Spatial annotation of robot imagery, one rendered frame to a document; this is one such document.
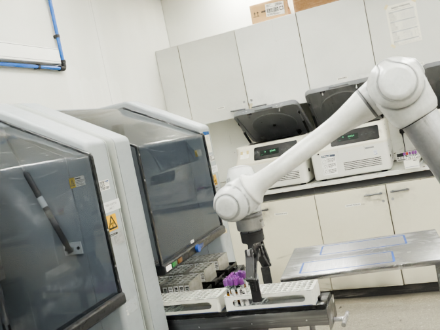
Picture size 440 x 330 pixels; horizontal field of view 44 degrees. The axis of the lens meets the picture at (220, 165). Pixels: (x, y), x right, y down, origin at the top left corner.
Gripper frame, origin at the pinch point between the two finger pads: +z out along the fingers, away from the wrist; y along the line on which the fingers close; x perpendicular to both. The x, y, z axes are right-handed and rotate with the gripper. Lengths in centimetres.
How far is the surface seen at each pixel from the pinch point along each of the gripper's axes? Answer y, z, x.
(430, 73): 252, -67, -67
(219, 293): -0.4, -0.5, 15.0
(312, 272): 28.1, 3.8, -10.6
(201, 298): -4.9, -0.4, 19.7
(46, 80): 104, -103, 144
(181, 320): -6.7, 5.8, 28.0
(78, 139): -31, -59, 36
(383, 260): 35, 4, -36
